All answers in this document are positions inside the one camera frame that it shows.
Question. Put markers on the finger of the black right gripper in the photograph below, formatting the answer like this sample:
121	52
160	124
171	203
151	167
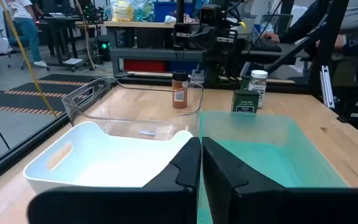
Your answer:
227	43
182	40

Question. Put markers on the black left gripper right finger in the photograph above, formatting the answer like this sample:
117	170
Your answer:
275	208

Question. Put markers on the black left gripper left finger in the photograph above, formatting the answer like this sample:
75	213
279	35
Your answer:
135	205

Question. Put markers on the green black pepper tin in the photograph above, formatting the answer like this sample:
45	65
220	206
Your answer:
244	101
245	84

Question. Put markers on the bagel seasoning jar white lid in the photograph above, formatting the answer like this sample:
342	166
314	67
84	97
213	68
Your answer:
258	84

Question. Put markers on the brown spice jar black lid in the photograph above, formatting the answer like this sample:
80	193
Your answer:
180	93

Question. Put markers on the black monitor stand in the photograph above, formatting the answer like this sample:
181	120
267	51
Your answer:
180	11

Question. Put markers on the blue storage bin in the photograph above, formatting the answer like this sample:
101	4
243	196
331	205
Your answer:
166	12

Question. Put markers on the black keyboard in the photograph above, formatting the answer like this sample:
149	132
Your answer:
266	45

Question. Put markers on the red box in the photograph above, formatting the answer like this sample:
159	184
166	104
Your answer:
145	65

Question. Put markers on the wooden desk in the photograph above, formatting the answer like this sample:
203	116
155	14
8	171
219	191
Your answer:
135	24

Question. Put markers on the teal translucent plastic bin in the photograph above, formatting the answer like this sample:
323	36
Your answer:
259	149

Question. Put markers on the yellow bag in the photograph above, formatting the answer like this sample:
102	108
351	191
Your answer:
123	12

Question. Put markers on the person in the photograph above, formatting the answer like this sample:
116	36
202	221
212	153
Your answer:
28	31
303	28

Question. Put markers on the black device green light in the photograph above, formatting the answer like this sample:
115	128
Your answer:
104	51

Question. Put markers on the black desk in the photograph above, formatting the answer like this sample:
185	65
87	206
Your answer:
70	20

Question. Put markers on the clear plastic bin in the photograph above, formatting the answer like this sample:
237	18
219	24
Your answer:
76	102

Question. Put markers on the black striped floor mat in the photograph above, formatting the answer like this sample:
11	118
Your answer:
26	101

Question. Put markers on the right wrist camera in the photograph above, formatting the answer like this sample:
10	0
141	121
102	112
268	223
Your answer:
210	15

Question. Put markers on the grey metal bench frame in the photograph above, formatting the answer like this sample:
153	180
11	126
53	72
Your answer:
154	54

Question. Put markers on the silver aluminium bracket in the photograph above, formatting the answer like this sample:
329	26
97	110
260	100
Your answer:
327	87

